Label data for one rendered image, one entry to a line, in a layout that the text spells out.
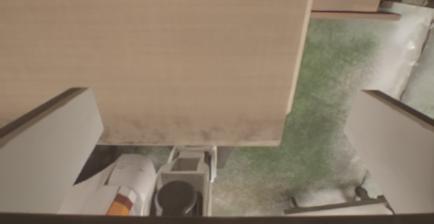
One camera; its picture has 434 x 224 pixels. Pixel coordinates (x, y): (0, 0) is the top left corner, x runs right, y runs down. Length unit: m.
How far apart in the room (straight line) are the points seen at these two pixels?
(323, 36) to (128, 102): 1.32
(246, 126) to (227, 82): 0.05
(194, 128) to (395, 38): 1.55
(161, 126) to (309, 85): 1.37
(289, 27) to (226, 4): 0.05
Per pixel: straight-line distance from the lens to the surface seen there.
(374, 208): 2.32
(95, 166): 1.45
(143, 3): 0.18
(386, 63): 1.72
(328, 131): 1.81
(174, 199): 0.60
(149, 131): 0.23
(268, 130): 0.22
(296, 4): 0.18
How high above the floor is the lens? 1.27
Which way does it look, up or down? 60 degrees down
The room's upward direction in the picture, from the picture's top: 179 degrees clockwise
